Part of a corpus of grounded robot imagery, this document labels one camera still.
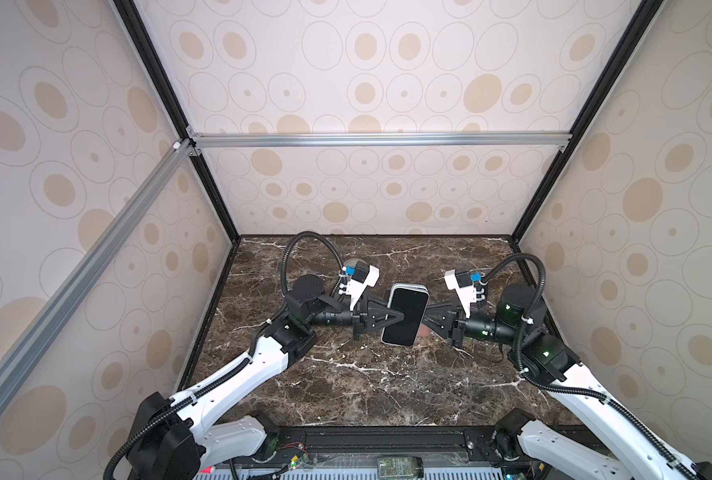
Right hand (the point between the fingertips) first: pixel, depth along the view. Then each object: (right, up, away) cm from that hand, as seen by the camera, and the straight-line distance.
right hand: (417, 317), depth 62 cm
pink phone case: (+1, -2, -2) cm, 3 cm away
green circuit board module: (-3, -35, +6) cm, 36 cm away
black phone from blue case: (-3, +2, -3) cm, 5 cm away
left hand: (-3, 0, -3) cm, 5 cm away
